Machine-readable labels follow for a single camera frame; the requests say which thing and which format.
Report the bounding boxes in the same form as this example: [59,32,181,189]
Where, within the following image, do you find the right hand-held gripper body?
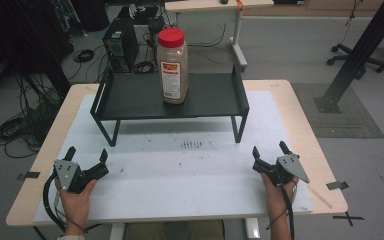
[252,153,311,188]

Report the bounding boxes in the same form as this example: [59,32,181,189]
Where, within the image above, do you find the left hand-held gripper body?
[53,159,110,194]

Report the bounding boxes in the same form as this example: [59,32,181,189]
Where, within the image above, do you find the black metal shelf rack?
[89,64,250,148]

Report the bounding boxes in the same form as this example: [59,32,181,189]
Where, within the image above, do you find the red lid spice jar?
[156,27,190,106]

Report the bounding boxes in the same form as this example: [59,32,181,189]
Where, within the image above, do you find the person's right hand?
[260,172,300,218]

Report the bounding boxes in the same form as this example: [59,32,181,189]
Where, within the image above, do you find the person's left hand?
[55,178,98,235]

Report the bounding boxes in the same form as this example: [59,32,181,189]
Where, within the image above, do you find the black tape strip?
[16,170,42,182]
[325,180,350,191]

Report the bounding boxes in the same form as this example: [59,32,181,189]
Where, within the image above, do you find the grey floor mat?
[291,82,384,140]

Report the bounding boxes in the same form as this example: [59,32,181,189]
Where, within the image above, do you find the white table mat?
[33,90,314,225]

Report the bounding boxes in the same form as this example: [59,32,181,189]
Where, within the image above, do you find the black office chair base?
[326,42,384,75]

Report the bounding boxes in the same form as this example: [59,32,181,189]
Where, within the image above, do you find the black computer tower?
[102,16,141,74]

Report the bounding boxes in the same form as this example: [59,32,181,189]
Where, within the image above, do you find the black curtain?
[0,0,75,98]

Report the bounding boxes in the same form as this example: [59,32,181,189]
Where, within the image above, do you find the light wooden desk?
[164,0,275,73]

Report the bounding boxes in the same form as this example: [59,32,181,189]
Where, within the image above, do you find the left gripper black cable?
[42,172,68,233]

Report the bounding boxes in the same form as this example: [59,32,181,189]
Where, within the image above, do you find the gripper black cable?
[42,172,68,233]
[279,184,297,240]

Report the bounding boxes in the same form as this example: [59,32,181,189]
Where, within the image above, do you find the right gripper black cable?
[279,184,297,240]

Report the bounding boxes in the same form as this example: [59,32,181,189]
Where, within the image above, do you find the black floor cable bundle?
[0,72,62,160]

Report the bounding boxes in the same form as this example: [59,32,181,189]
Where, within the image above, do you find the coiled black cable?
[72,48,95,64]

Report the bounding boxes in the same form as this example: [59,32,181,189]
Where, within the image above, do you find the black metal stand post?
[313,0,384,115]

